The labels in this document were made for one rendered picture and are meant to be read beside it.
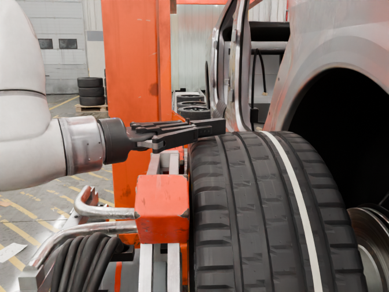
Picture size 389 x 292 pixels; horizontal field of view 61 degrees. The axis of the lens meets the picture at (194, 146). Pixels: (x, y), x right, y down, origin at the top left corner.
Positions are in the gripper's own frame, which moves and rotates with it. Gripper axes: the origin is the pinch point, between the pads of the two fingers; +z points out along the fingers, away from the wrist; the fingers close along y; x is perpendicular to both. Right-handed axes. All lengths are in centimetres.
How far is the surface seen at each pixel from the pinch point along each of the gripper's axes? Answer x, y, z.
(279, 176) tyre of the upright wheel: -5.3, 14.9, 4.9
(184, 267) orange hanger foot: -62, -38, 13
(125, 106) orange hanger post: -3.9, -48.6, -1.7
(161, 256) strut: -27.4, -2.9, -9.2
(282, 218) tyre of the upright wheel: -8.7, 20.9, 0.4
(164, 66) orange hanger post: -6, -222, 85
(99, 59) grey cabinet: -43, -1091, 219
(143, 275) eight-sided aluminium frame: -17.2, 13.0, -18.2
